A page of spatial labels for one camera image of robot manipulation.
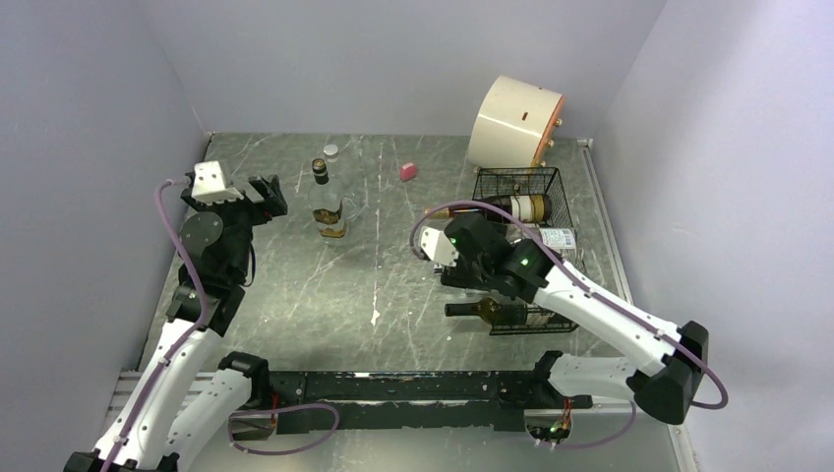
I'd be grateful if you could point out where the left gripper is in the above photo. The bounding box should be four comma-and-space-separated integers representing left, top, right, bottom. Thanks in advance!
181, 173, 284, 279

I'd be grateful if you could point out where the green wine bottle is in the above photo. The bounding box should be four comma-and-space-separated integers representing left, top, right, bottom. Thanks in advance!
444, 297, 513, 325

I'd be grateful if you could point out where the clear bottle gold label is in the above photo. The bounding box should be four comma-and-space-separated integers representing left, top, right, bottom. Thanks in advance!
308, 157, 347, 244

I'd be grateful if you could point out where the clear bottle silver cap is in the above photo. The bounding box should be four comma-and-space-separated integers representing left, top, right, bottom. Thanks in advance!
323, 144, 361, 216

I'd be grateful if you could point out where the clear bottle white label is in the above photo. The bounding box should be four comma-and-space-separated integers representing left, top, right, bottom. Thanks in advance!
527, 225, 578, 253

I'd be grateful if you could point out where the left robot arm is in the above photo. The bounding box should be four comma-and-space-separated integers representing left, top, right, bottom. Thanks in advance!
64, 170, 288, 471

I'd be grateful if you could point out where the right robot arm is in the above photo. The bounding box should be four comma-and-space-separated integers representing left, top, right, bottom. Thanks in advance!
417, 213, 709, 425

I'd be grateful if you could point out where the brown bottle gold foil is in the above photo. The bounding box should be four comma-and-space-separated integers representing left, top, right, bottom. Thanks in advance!
425, 194, 554, 224

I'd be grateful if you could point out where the pink eraser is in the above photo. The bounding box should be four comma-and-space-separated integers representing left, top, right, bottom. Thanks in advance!
399, 162, 418, 182

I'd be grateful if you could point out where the cream cylindrical container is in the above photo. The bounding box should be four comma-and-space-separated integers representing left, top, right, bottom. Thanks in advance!
466, 76, 565, 169

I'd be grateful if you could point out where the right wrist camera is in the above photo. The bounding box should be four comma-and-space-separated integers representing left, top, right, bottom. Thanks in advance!
419, 226, 458, 267

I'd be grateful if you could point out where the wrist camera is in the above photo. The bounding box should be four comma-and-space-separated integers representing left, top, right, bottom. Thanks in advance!
419, 226, 458, 267
191, 160, 244, 205

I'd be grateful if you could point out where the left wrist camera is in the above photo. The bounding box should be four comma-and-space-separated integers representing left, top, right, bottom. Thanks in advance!
191, 160, 244, 205

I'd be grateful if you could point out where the black wire wine rack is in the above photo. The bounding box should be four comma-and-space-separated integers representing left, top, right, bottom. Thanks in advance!
473, 167, 584, 336

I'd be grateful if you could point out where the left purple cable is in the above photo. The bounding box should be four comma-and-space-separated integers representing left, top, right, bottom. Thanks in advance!
97, 179, 209, 472

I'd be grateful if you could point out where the black base frame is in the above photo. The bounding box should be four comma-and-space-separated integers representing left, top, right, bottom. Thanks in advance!
270, 371, 592, 434

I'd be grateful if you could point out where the purple cable loop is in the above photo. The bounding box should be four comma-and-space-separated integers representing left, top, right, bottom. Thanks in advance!
226, 403, 340, 457

